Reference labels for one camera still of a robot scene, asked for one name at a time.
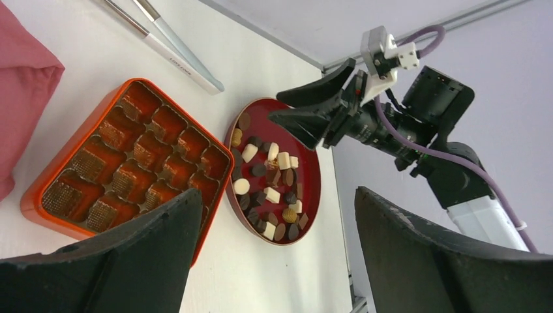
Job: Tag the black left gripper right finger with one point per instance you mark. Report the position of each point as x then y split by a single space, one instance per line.
415 265

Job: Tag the red round plate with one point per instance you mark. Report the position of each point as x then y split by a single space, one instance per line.
268 156

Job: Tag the white square chocolate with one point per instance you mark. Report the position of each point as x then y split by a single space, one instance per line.
272 195

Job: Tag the pink cloth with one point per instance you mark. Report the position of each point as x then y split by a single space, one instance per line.
30 73

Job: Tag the caramel ribbed chocolate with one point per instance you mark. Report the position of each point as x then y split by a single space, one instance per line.
289 215

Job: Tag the silver white-handled tongs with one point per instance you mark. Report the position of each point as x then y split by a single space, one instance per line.
178 53

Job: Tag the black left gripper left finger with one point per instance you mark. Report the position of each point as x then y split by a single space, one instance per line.
139 266

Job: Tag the orange chocolate box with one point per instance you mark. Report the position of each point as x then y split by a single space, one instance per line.
137 150

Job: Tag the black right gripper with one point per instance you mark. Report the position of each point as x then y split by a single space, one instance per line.
313 116

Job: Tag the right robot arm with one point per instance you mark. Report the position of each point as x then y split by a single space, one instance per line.
453 170

